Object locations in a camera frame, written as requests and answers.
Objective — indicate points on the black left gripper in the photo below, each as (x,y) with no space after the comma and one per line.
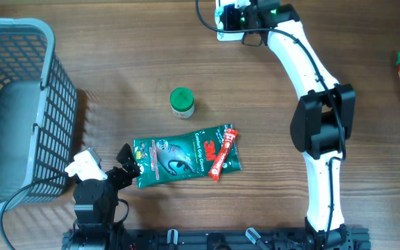
(128,164)

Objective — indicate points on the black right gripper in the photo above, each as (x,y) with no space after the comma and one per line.
(227,16)

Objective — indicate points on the green 3M gloves package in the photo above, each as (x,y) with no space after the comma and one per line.
(176,158)

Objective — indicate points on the green lid seasoning jar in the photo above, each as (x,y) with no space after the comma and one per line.
(182,102)

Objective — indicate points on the red Nescafe stick sachet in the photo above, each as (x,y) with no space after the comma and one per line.
(216,169)

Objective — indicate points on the light blue tissue pack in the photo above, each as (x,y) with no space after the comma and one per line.
(218,13)

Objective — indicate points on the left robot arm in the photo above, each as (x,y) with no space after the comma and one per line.
(96,199)

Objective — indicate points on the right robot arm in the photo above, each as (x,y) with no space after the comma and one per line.
(322,121)

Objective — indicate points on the white barcode scanner box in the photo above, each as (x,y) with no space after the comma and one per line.
(227,37)

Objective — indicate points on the grey plastic shopping basket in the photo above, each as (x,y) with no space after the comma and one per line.
(38,105)

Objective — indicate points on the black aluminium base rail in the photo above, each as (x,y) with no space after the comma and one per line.
(283,238)

